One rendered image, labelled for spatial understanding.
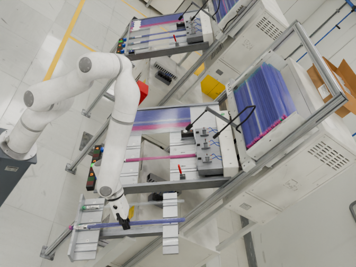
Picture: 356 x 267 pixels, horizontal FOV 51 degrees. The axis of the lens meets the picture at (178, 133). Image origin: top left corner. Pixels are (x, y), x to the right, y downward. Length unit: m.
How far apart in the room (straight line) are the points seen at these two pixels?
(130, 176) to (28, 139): 0.58
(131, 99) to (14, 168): 0.88
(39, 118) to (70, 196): 1.18
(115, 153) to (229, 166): 0.74
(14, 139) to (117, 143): 0.65
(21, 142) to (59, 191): 1.02
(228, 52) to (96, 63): 1.92
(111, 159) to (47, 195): 1.44
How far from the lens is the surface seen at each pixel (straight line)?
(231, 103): 2.29
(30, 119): 1.82
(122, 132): 1.42
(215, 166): 1.99
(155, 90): 3.35
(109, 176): 1.43
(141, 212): 2.28
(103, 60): 1.43
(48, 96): 1.66
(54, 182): 2.91
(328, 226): 3.39
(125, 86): 1.39
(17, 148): 1.96
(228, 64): 3.25
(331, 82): 1.82
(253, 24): 3.11
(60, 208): 2.81
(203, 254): 2.57
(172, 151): 2.18
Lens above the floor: 2.18
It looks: 31 degrees down
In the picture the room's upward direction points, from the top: 45 degrees clockwise
